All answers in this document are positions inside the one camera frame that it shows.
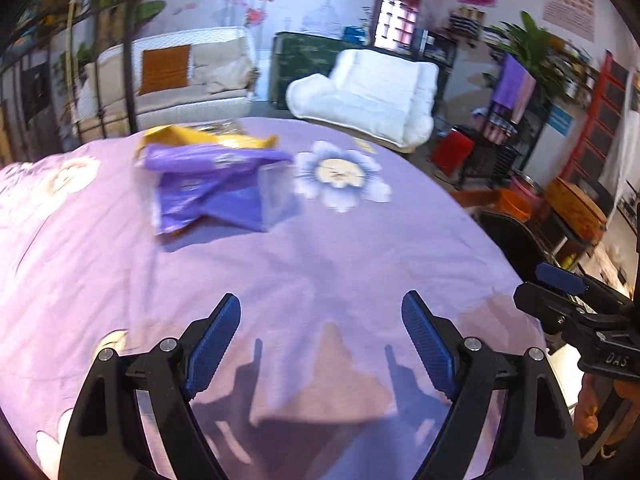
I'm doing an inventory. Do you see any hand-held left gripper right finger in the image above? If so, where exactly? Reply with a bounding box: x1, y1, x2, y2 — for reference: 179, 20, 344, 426
401, 290, 585, 480

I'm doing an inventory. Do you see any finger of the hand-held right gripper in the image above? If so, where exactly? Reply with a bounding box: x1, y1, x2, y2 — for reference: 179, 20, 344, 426
535, 262, 635, 312
514, 282, 607, 334

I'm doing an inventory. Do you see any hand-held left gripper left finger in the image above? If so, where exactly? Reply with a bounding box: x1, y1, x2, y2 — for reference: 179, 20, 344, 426
59, 292, 242, 480

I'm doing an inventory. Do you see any black trash bin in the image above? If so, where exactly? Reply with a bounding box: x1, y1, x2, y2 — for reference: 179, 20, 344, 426
477, 209, 563, 356

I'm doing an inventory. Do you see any purple plastic packet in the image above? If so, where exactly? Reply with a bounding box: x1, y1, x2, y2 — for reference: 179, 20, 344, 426
132, 142, 296, 238

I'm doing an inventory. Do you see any person's right hand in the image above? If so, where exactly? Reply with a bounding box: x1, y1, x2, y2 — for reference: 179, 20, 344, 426
574, 374, 640, 457

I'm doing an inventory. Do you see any round woven stool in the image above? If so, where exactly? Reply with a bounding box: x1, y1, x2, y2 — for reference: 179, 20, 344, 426
545, 177, 608, 241

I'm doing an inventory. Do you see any orange plastic bucket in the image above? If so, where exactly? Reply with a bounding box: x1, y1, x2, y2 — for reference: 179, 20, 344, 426
495, 189, 531, 223

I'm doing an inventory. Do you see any pink plastic bucket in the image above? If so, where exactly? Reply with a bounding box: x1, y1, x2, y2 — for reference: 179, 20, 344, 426
510, 172, 546, 206

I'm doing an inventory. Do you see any purple floral tablecloth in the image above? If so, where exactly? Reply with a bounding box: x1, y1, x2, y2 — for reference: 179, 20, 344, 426
0, 116, 551, 480

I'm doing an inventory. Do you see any black metal rack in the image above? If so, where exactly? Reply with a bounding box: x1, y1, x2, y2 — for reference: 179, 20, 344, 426
457, 85, 551, 191

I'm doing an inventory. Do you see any clear plastic box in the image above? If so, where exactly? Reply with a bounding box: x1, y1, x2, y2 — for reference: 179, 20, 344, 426
255, 160, 293, 233

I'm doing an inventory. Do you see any pink towel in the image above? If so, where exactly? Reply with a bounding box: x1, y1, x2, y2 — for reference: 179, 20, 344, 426
510, 72, 536, 123

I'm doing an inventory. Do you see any purple towel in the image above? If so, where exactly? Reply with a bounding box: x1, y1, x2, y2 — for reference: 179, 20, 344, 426
492, 52, 523, 111

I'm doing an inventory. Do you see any yellow plastic packet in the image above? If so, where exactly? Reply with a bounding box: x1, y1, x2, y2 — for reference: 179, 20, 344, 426
137, 125, 278, 153

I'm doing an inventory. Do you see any green potted plant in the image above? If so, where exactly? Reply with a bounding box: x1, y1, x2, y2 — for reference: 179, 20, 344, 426
485, 10, 596, 106

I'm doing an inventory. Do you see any white wicker sofa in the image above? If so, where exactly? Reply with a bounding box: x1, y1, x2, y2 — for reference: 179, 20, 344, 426
75, 26, 258, 141

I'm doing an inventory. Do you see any white cushioned armchair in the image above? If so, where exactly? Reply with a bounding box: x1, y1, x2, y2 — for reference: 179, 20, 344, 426
286, 49, 440, 153

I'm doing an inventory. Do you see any black framed picture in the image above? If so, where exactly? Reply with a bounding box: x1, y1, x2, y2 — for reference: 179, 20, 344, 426
417, 27, 458, 68

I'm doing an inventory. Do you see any beige cushion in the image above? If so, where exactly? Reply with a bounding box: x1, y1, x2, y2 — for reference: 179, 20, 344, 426
192, 42, 253, 93
82, 60, 143, 111

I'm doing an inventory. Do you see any orange cushion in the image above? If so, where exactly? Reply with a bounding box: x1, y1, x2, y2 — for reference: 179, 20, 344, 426
139, 45, 193, 96

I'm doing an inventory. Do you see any black metal railing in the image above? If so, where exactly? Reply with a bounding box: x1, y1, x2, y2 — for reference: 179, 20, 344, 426
0, 0, 151, 151

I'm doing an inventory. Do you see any green patterned board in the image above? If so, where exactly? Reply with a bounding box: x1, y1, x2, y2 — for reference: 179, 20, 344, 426
272, 31, 373, 111

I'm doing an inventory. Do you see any blue wall sign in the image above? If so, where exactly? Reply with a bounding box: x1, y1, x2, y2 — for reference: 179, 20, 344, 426
550, 107, 573, 136

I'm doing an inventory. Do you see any red wooden frame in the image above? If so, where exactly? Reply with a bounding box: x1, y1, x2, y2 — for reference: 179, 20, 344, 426
567, 50, 631, 191

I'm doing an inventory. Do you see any red frame window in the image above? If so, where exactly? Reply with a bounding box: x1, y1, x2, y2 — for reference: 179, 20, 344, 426
370, 0, 428, 51

